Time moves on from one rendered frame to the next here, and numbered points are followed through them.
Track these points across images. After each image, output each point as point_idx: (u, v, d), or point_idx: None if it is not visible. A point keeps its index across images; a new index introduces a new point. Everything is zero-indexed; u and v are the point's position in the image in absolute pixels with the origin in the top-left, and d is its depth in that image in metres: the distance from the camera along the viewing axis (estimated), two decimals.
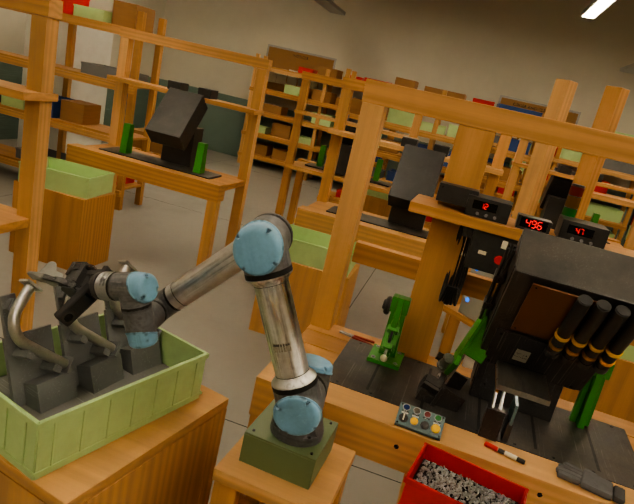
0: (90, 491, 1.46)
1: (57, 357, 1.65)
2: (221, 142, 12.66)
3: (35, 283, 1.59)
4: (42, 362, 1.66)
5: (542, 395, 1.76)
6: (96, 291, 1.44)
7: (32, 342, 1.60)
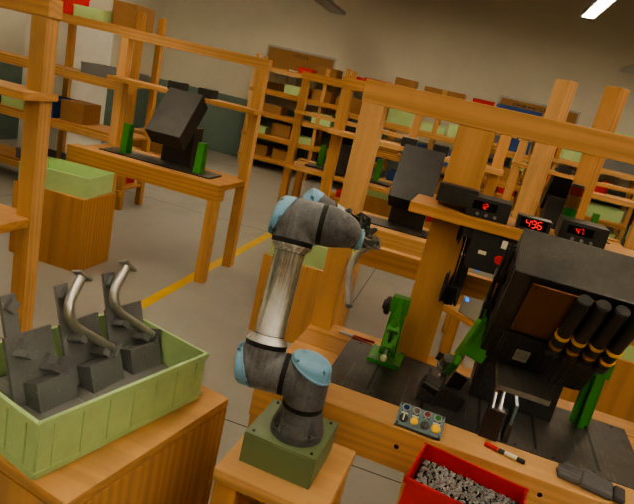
0: (90, 491, 1.46)
1: (346, 293, 2.17)
2: (221, 142, 12.66)
3: None
4: (42, 362, 1.66)
5: (542, 395, 1.76)
6: None
7: (352, 276, 2.22)
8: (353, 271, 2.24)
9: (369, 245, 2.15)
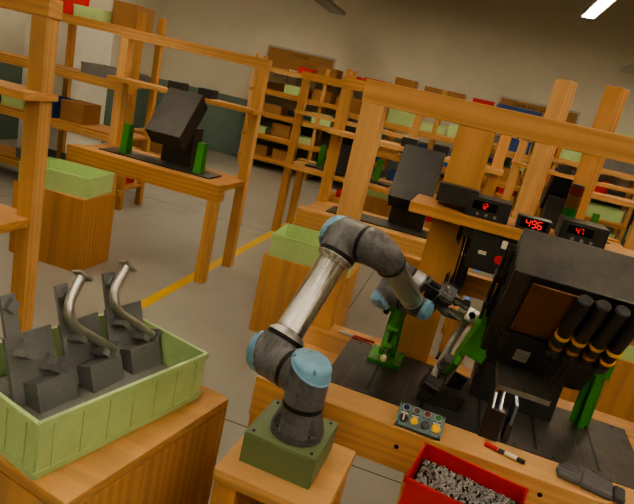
0: (90, 491, 1.46)
1: (435, 365, 2.08)
2: (221, 142, 12.66)
3: (468, 312, 2.04)
4: (42, 362, 1.66)
5: (542, 395, 1.76)
6: None
7: (450, 349, 2.11)
8: (454, 344, 2.13)
9: (459, 317, 2.03)
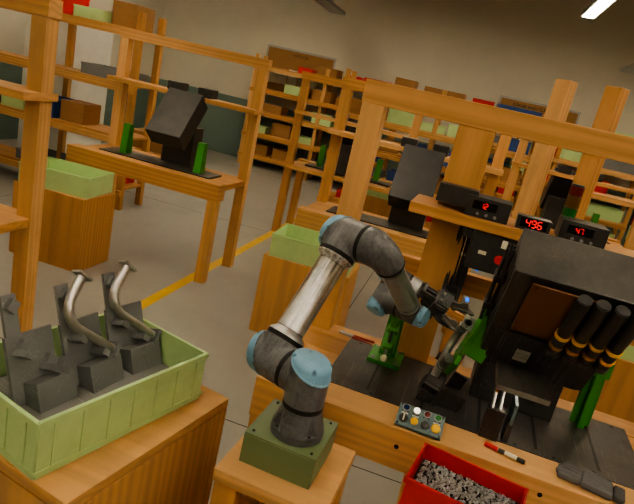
0: (90, 491, 1.46)
1: (431, 373, 2.06)
2: (221, 142, 12.66)
3: (464, 319, 2.03)
4: (42, 362, 1.66)
5: (542, 395, 1.76)
6: None
7: None
8: (450, 351, 2.11)
9: (453, 326, 2.01)
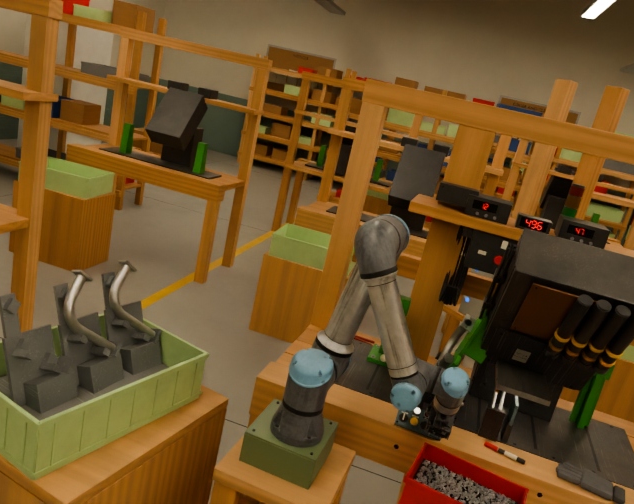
0: (90, 491, 1.46)
1: None
2: (221, 142, 12.66)
3: (464, 319, 2.03)
4: (42, 362, 1.66)
5: (542, 395, 1.76)
6: None
7: None
8: (450, 351, 2.11)
9: None
